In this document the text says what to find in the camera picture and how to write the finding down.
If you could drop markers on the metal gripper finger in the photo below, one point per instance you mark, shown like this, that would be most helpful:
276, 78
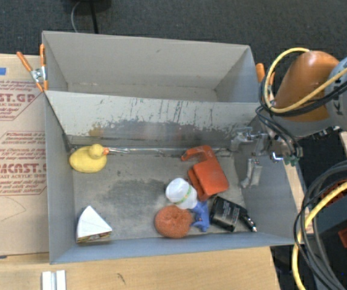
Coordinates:
253, 172
238, 139

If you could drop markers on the black packet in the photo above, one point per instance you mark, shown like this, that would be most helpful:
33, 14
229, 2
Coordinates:
226, 213

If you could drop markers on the black pen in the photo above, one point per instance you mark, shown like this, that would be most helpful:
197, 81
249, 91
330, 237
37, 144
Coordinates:
249, 223

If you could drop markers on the blue toy figure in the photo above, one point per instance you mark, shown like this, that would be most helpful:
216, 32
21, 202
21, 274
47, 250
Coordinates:
203, 216

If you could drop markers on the white cup with green band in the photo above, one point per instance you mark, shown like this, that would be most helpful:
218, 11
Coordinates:
181, 192

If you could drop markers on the orange scrubber ball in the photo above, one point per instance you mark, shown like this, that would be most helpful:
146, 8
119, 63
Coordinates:
173, 222

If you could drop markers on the grey metal bin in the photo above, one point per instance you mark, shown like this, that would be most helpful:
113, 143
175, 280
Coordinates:
137, 174

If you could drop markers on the yellow toy duck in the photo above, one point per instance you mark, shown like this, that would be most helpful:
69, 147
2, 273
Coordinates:
87, 162

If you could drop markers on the white triangular toy sandwich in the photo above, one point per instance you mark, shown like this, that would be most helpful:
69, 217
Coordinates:
90, 223

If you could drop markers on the brown cardboard board, red print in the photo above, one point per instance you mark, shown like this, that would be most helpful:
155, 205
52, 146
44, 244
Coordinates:
16, 192

